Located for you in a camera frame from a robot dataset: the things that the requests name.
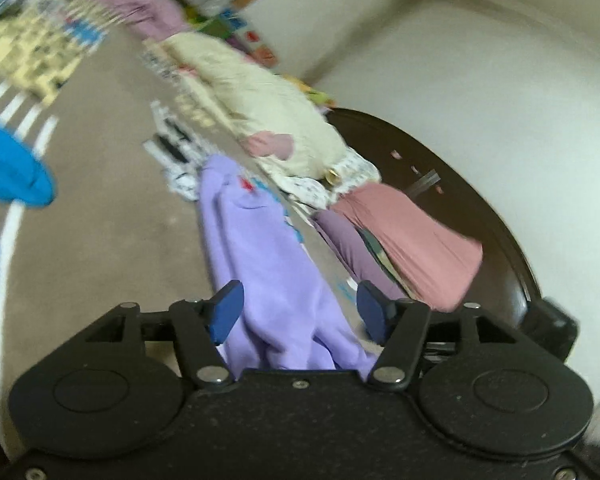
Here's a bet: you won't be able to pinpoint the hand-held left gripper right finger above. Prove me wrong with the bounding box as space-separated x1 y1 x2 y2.
355 279 527 392

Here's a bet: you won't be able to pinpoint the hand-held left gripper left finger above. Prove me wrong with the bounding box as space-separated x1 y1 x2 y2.
84 279 246 391

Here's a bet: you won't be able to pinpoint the lavender garment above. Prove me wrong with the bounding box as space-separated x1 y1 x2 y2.
197 154 381 378

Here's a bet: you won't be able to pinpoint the blue garment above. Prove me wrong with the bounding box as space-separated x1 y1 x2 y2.
0 117 57 321

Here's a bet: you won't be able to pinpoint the green patterned cloth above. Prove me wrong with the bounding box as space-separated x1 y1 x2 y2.
360 227 406 291

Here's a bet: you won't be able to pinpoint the purple pants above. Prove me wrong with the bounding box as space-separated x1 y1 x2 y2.
312 210 406 303

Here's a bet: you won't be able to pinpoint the white patterned cloth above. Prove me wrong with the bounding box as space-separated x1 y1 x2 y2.
280 147 381 211

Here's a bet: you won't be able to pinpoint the dark wooden furniture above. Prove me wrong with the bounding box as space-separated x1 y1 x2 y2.
325 107 543 331

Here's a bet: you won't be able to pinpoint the small pink cloth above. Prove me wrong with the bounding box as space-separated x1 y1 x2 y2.
245 131 296 158

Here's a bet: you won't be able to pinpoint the cream fluffy garment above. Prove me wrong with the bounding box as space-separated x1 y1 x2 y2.
162 32 353 181

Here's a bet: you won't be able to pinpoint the mauve cloth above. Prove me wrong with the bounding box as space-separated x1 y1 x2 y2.
65 0 191 43

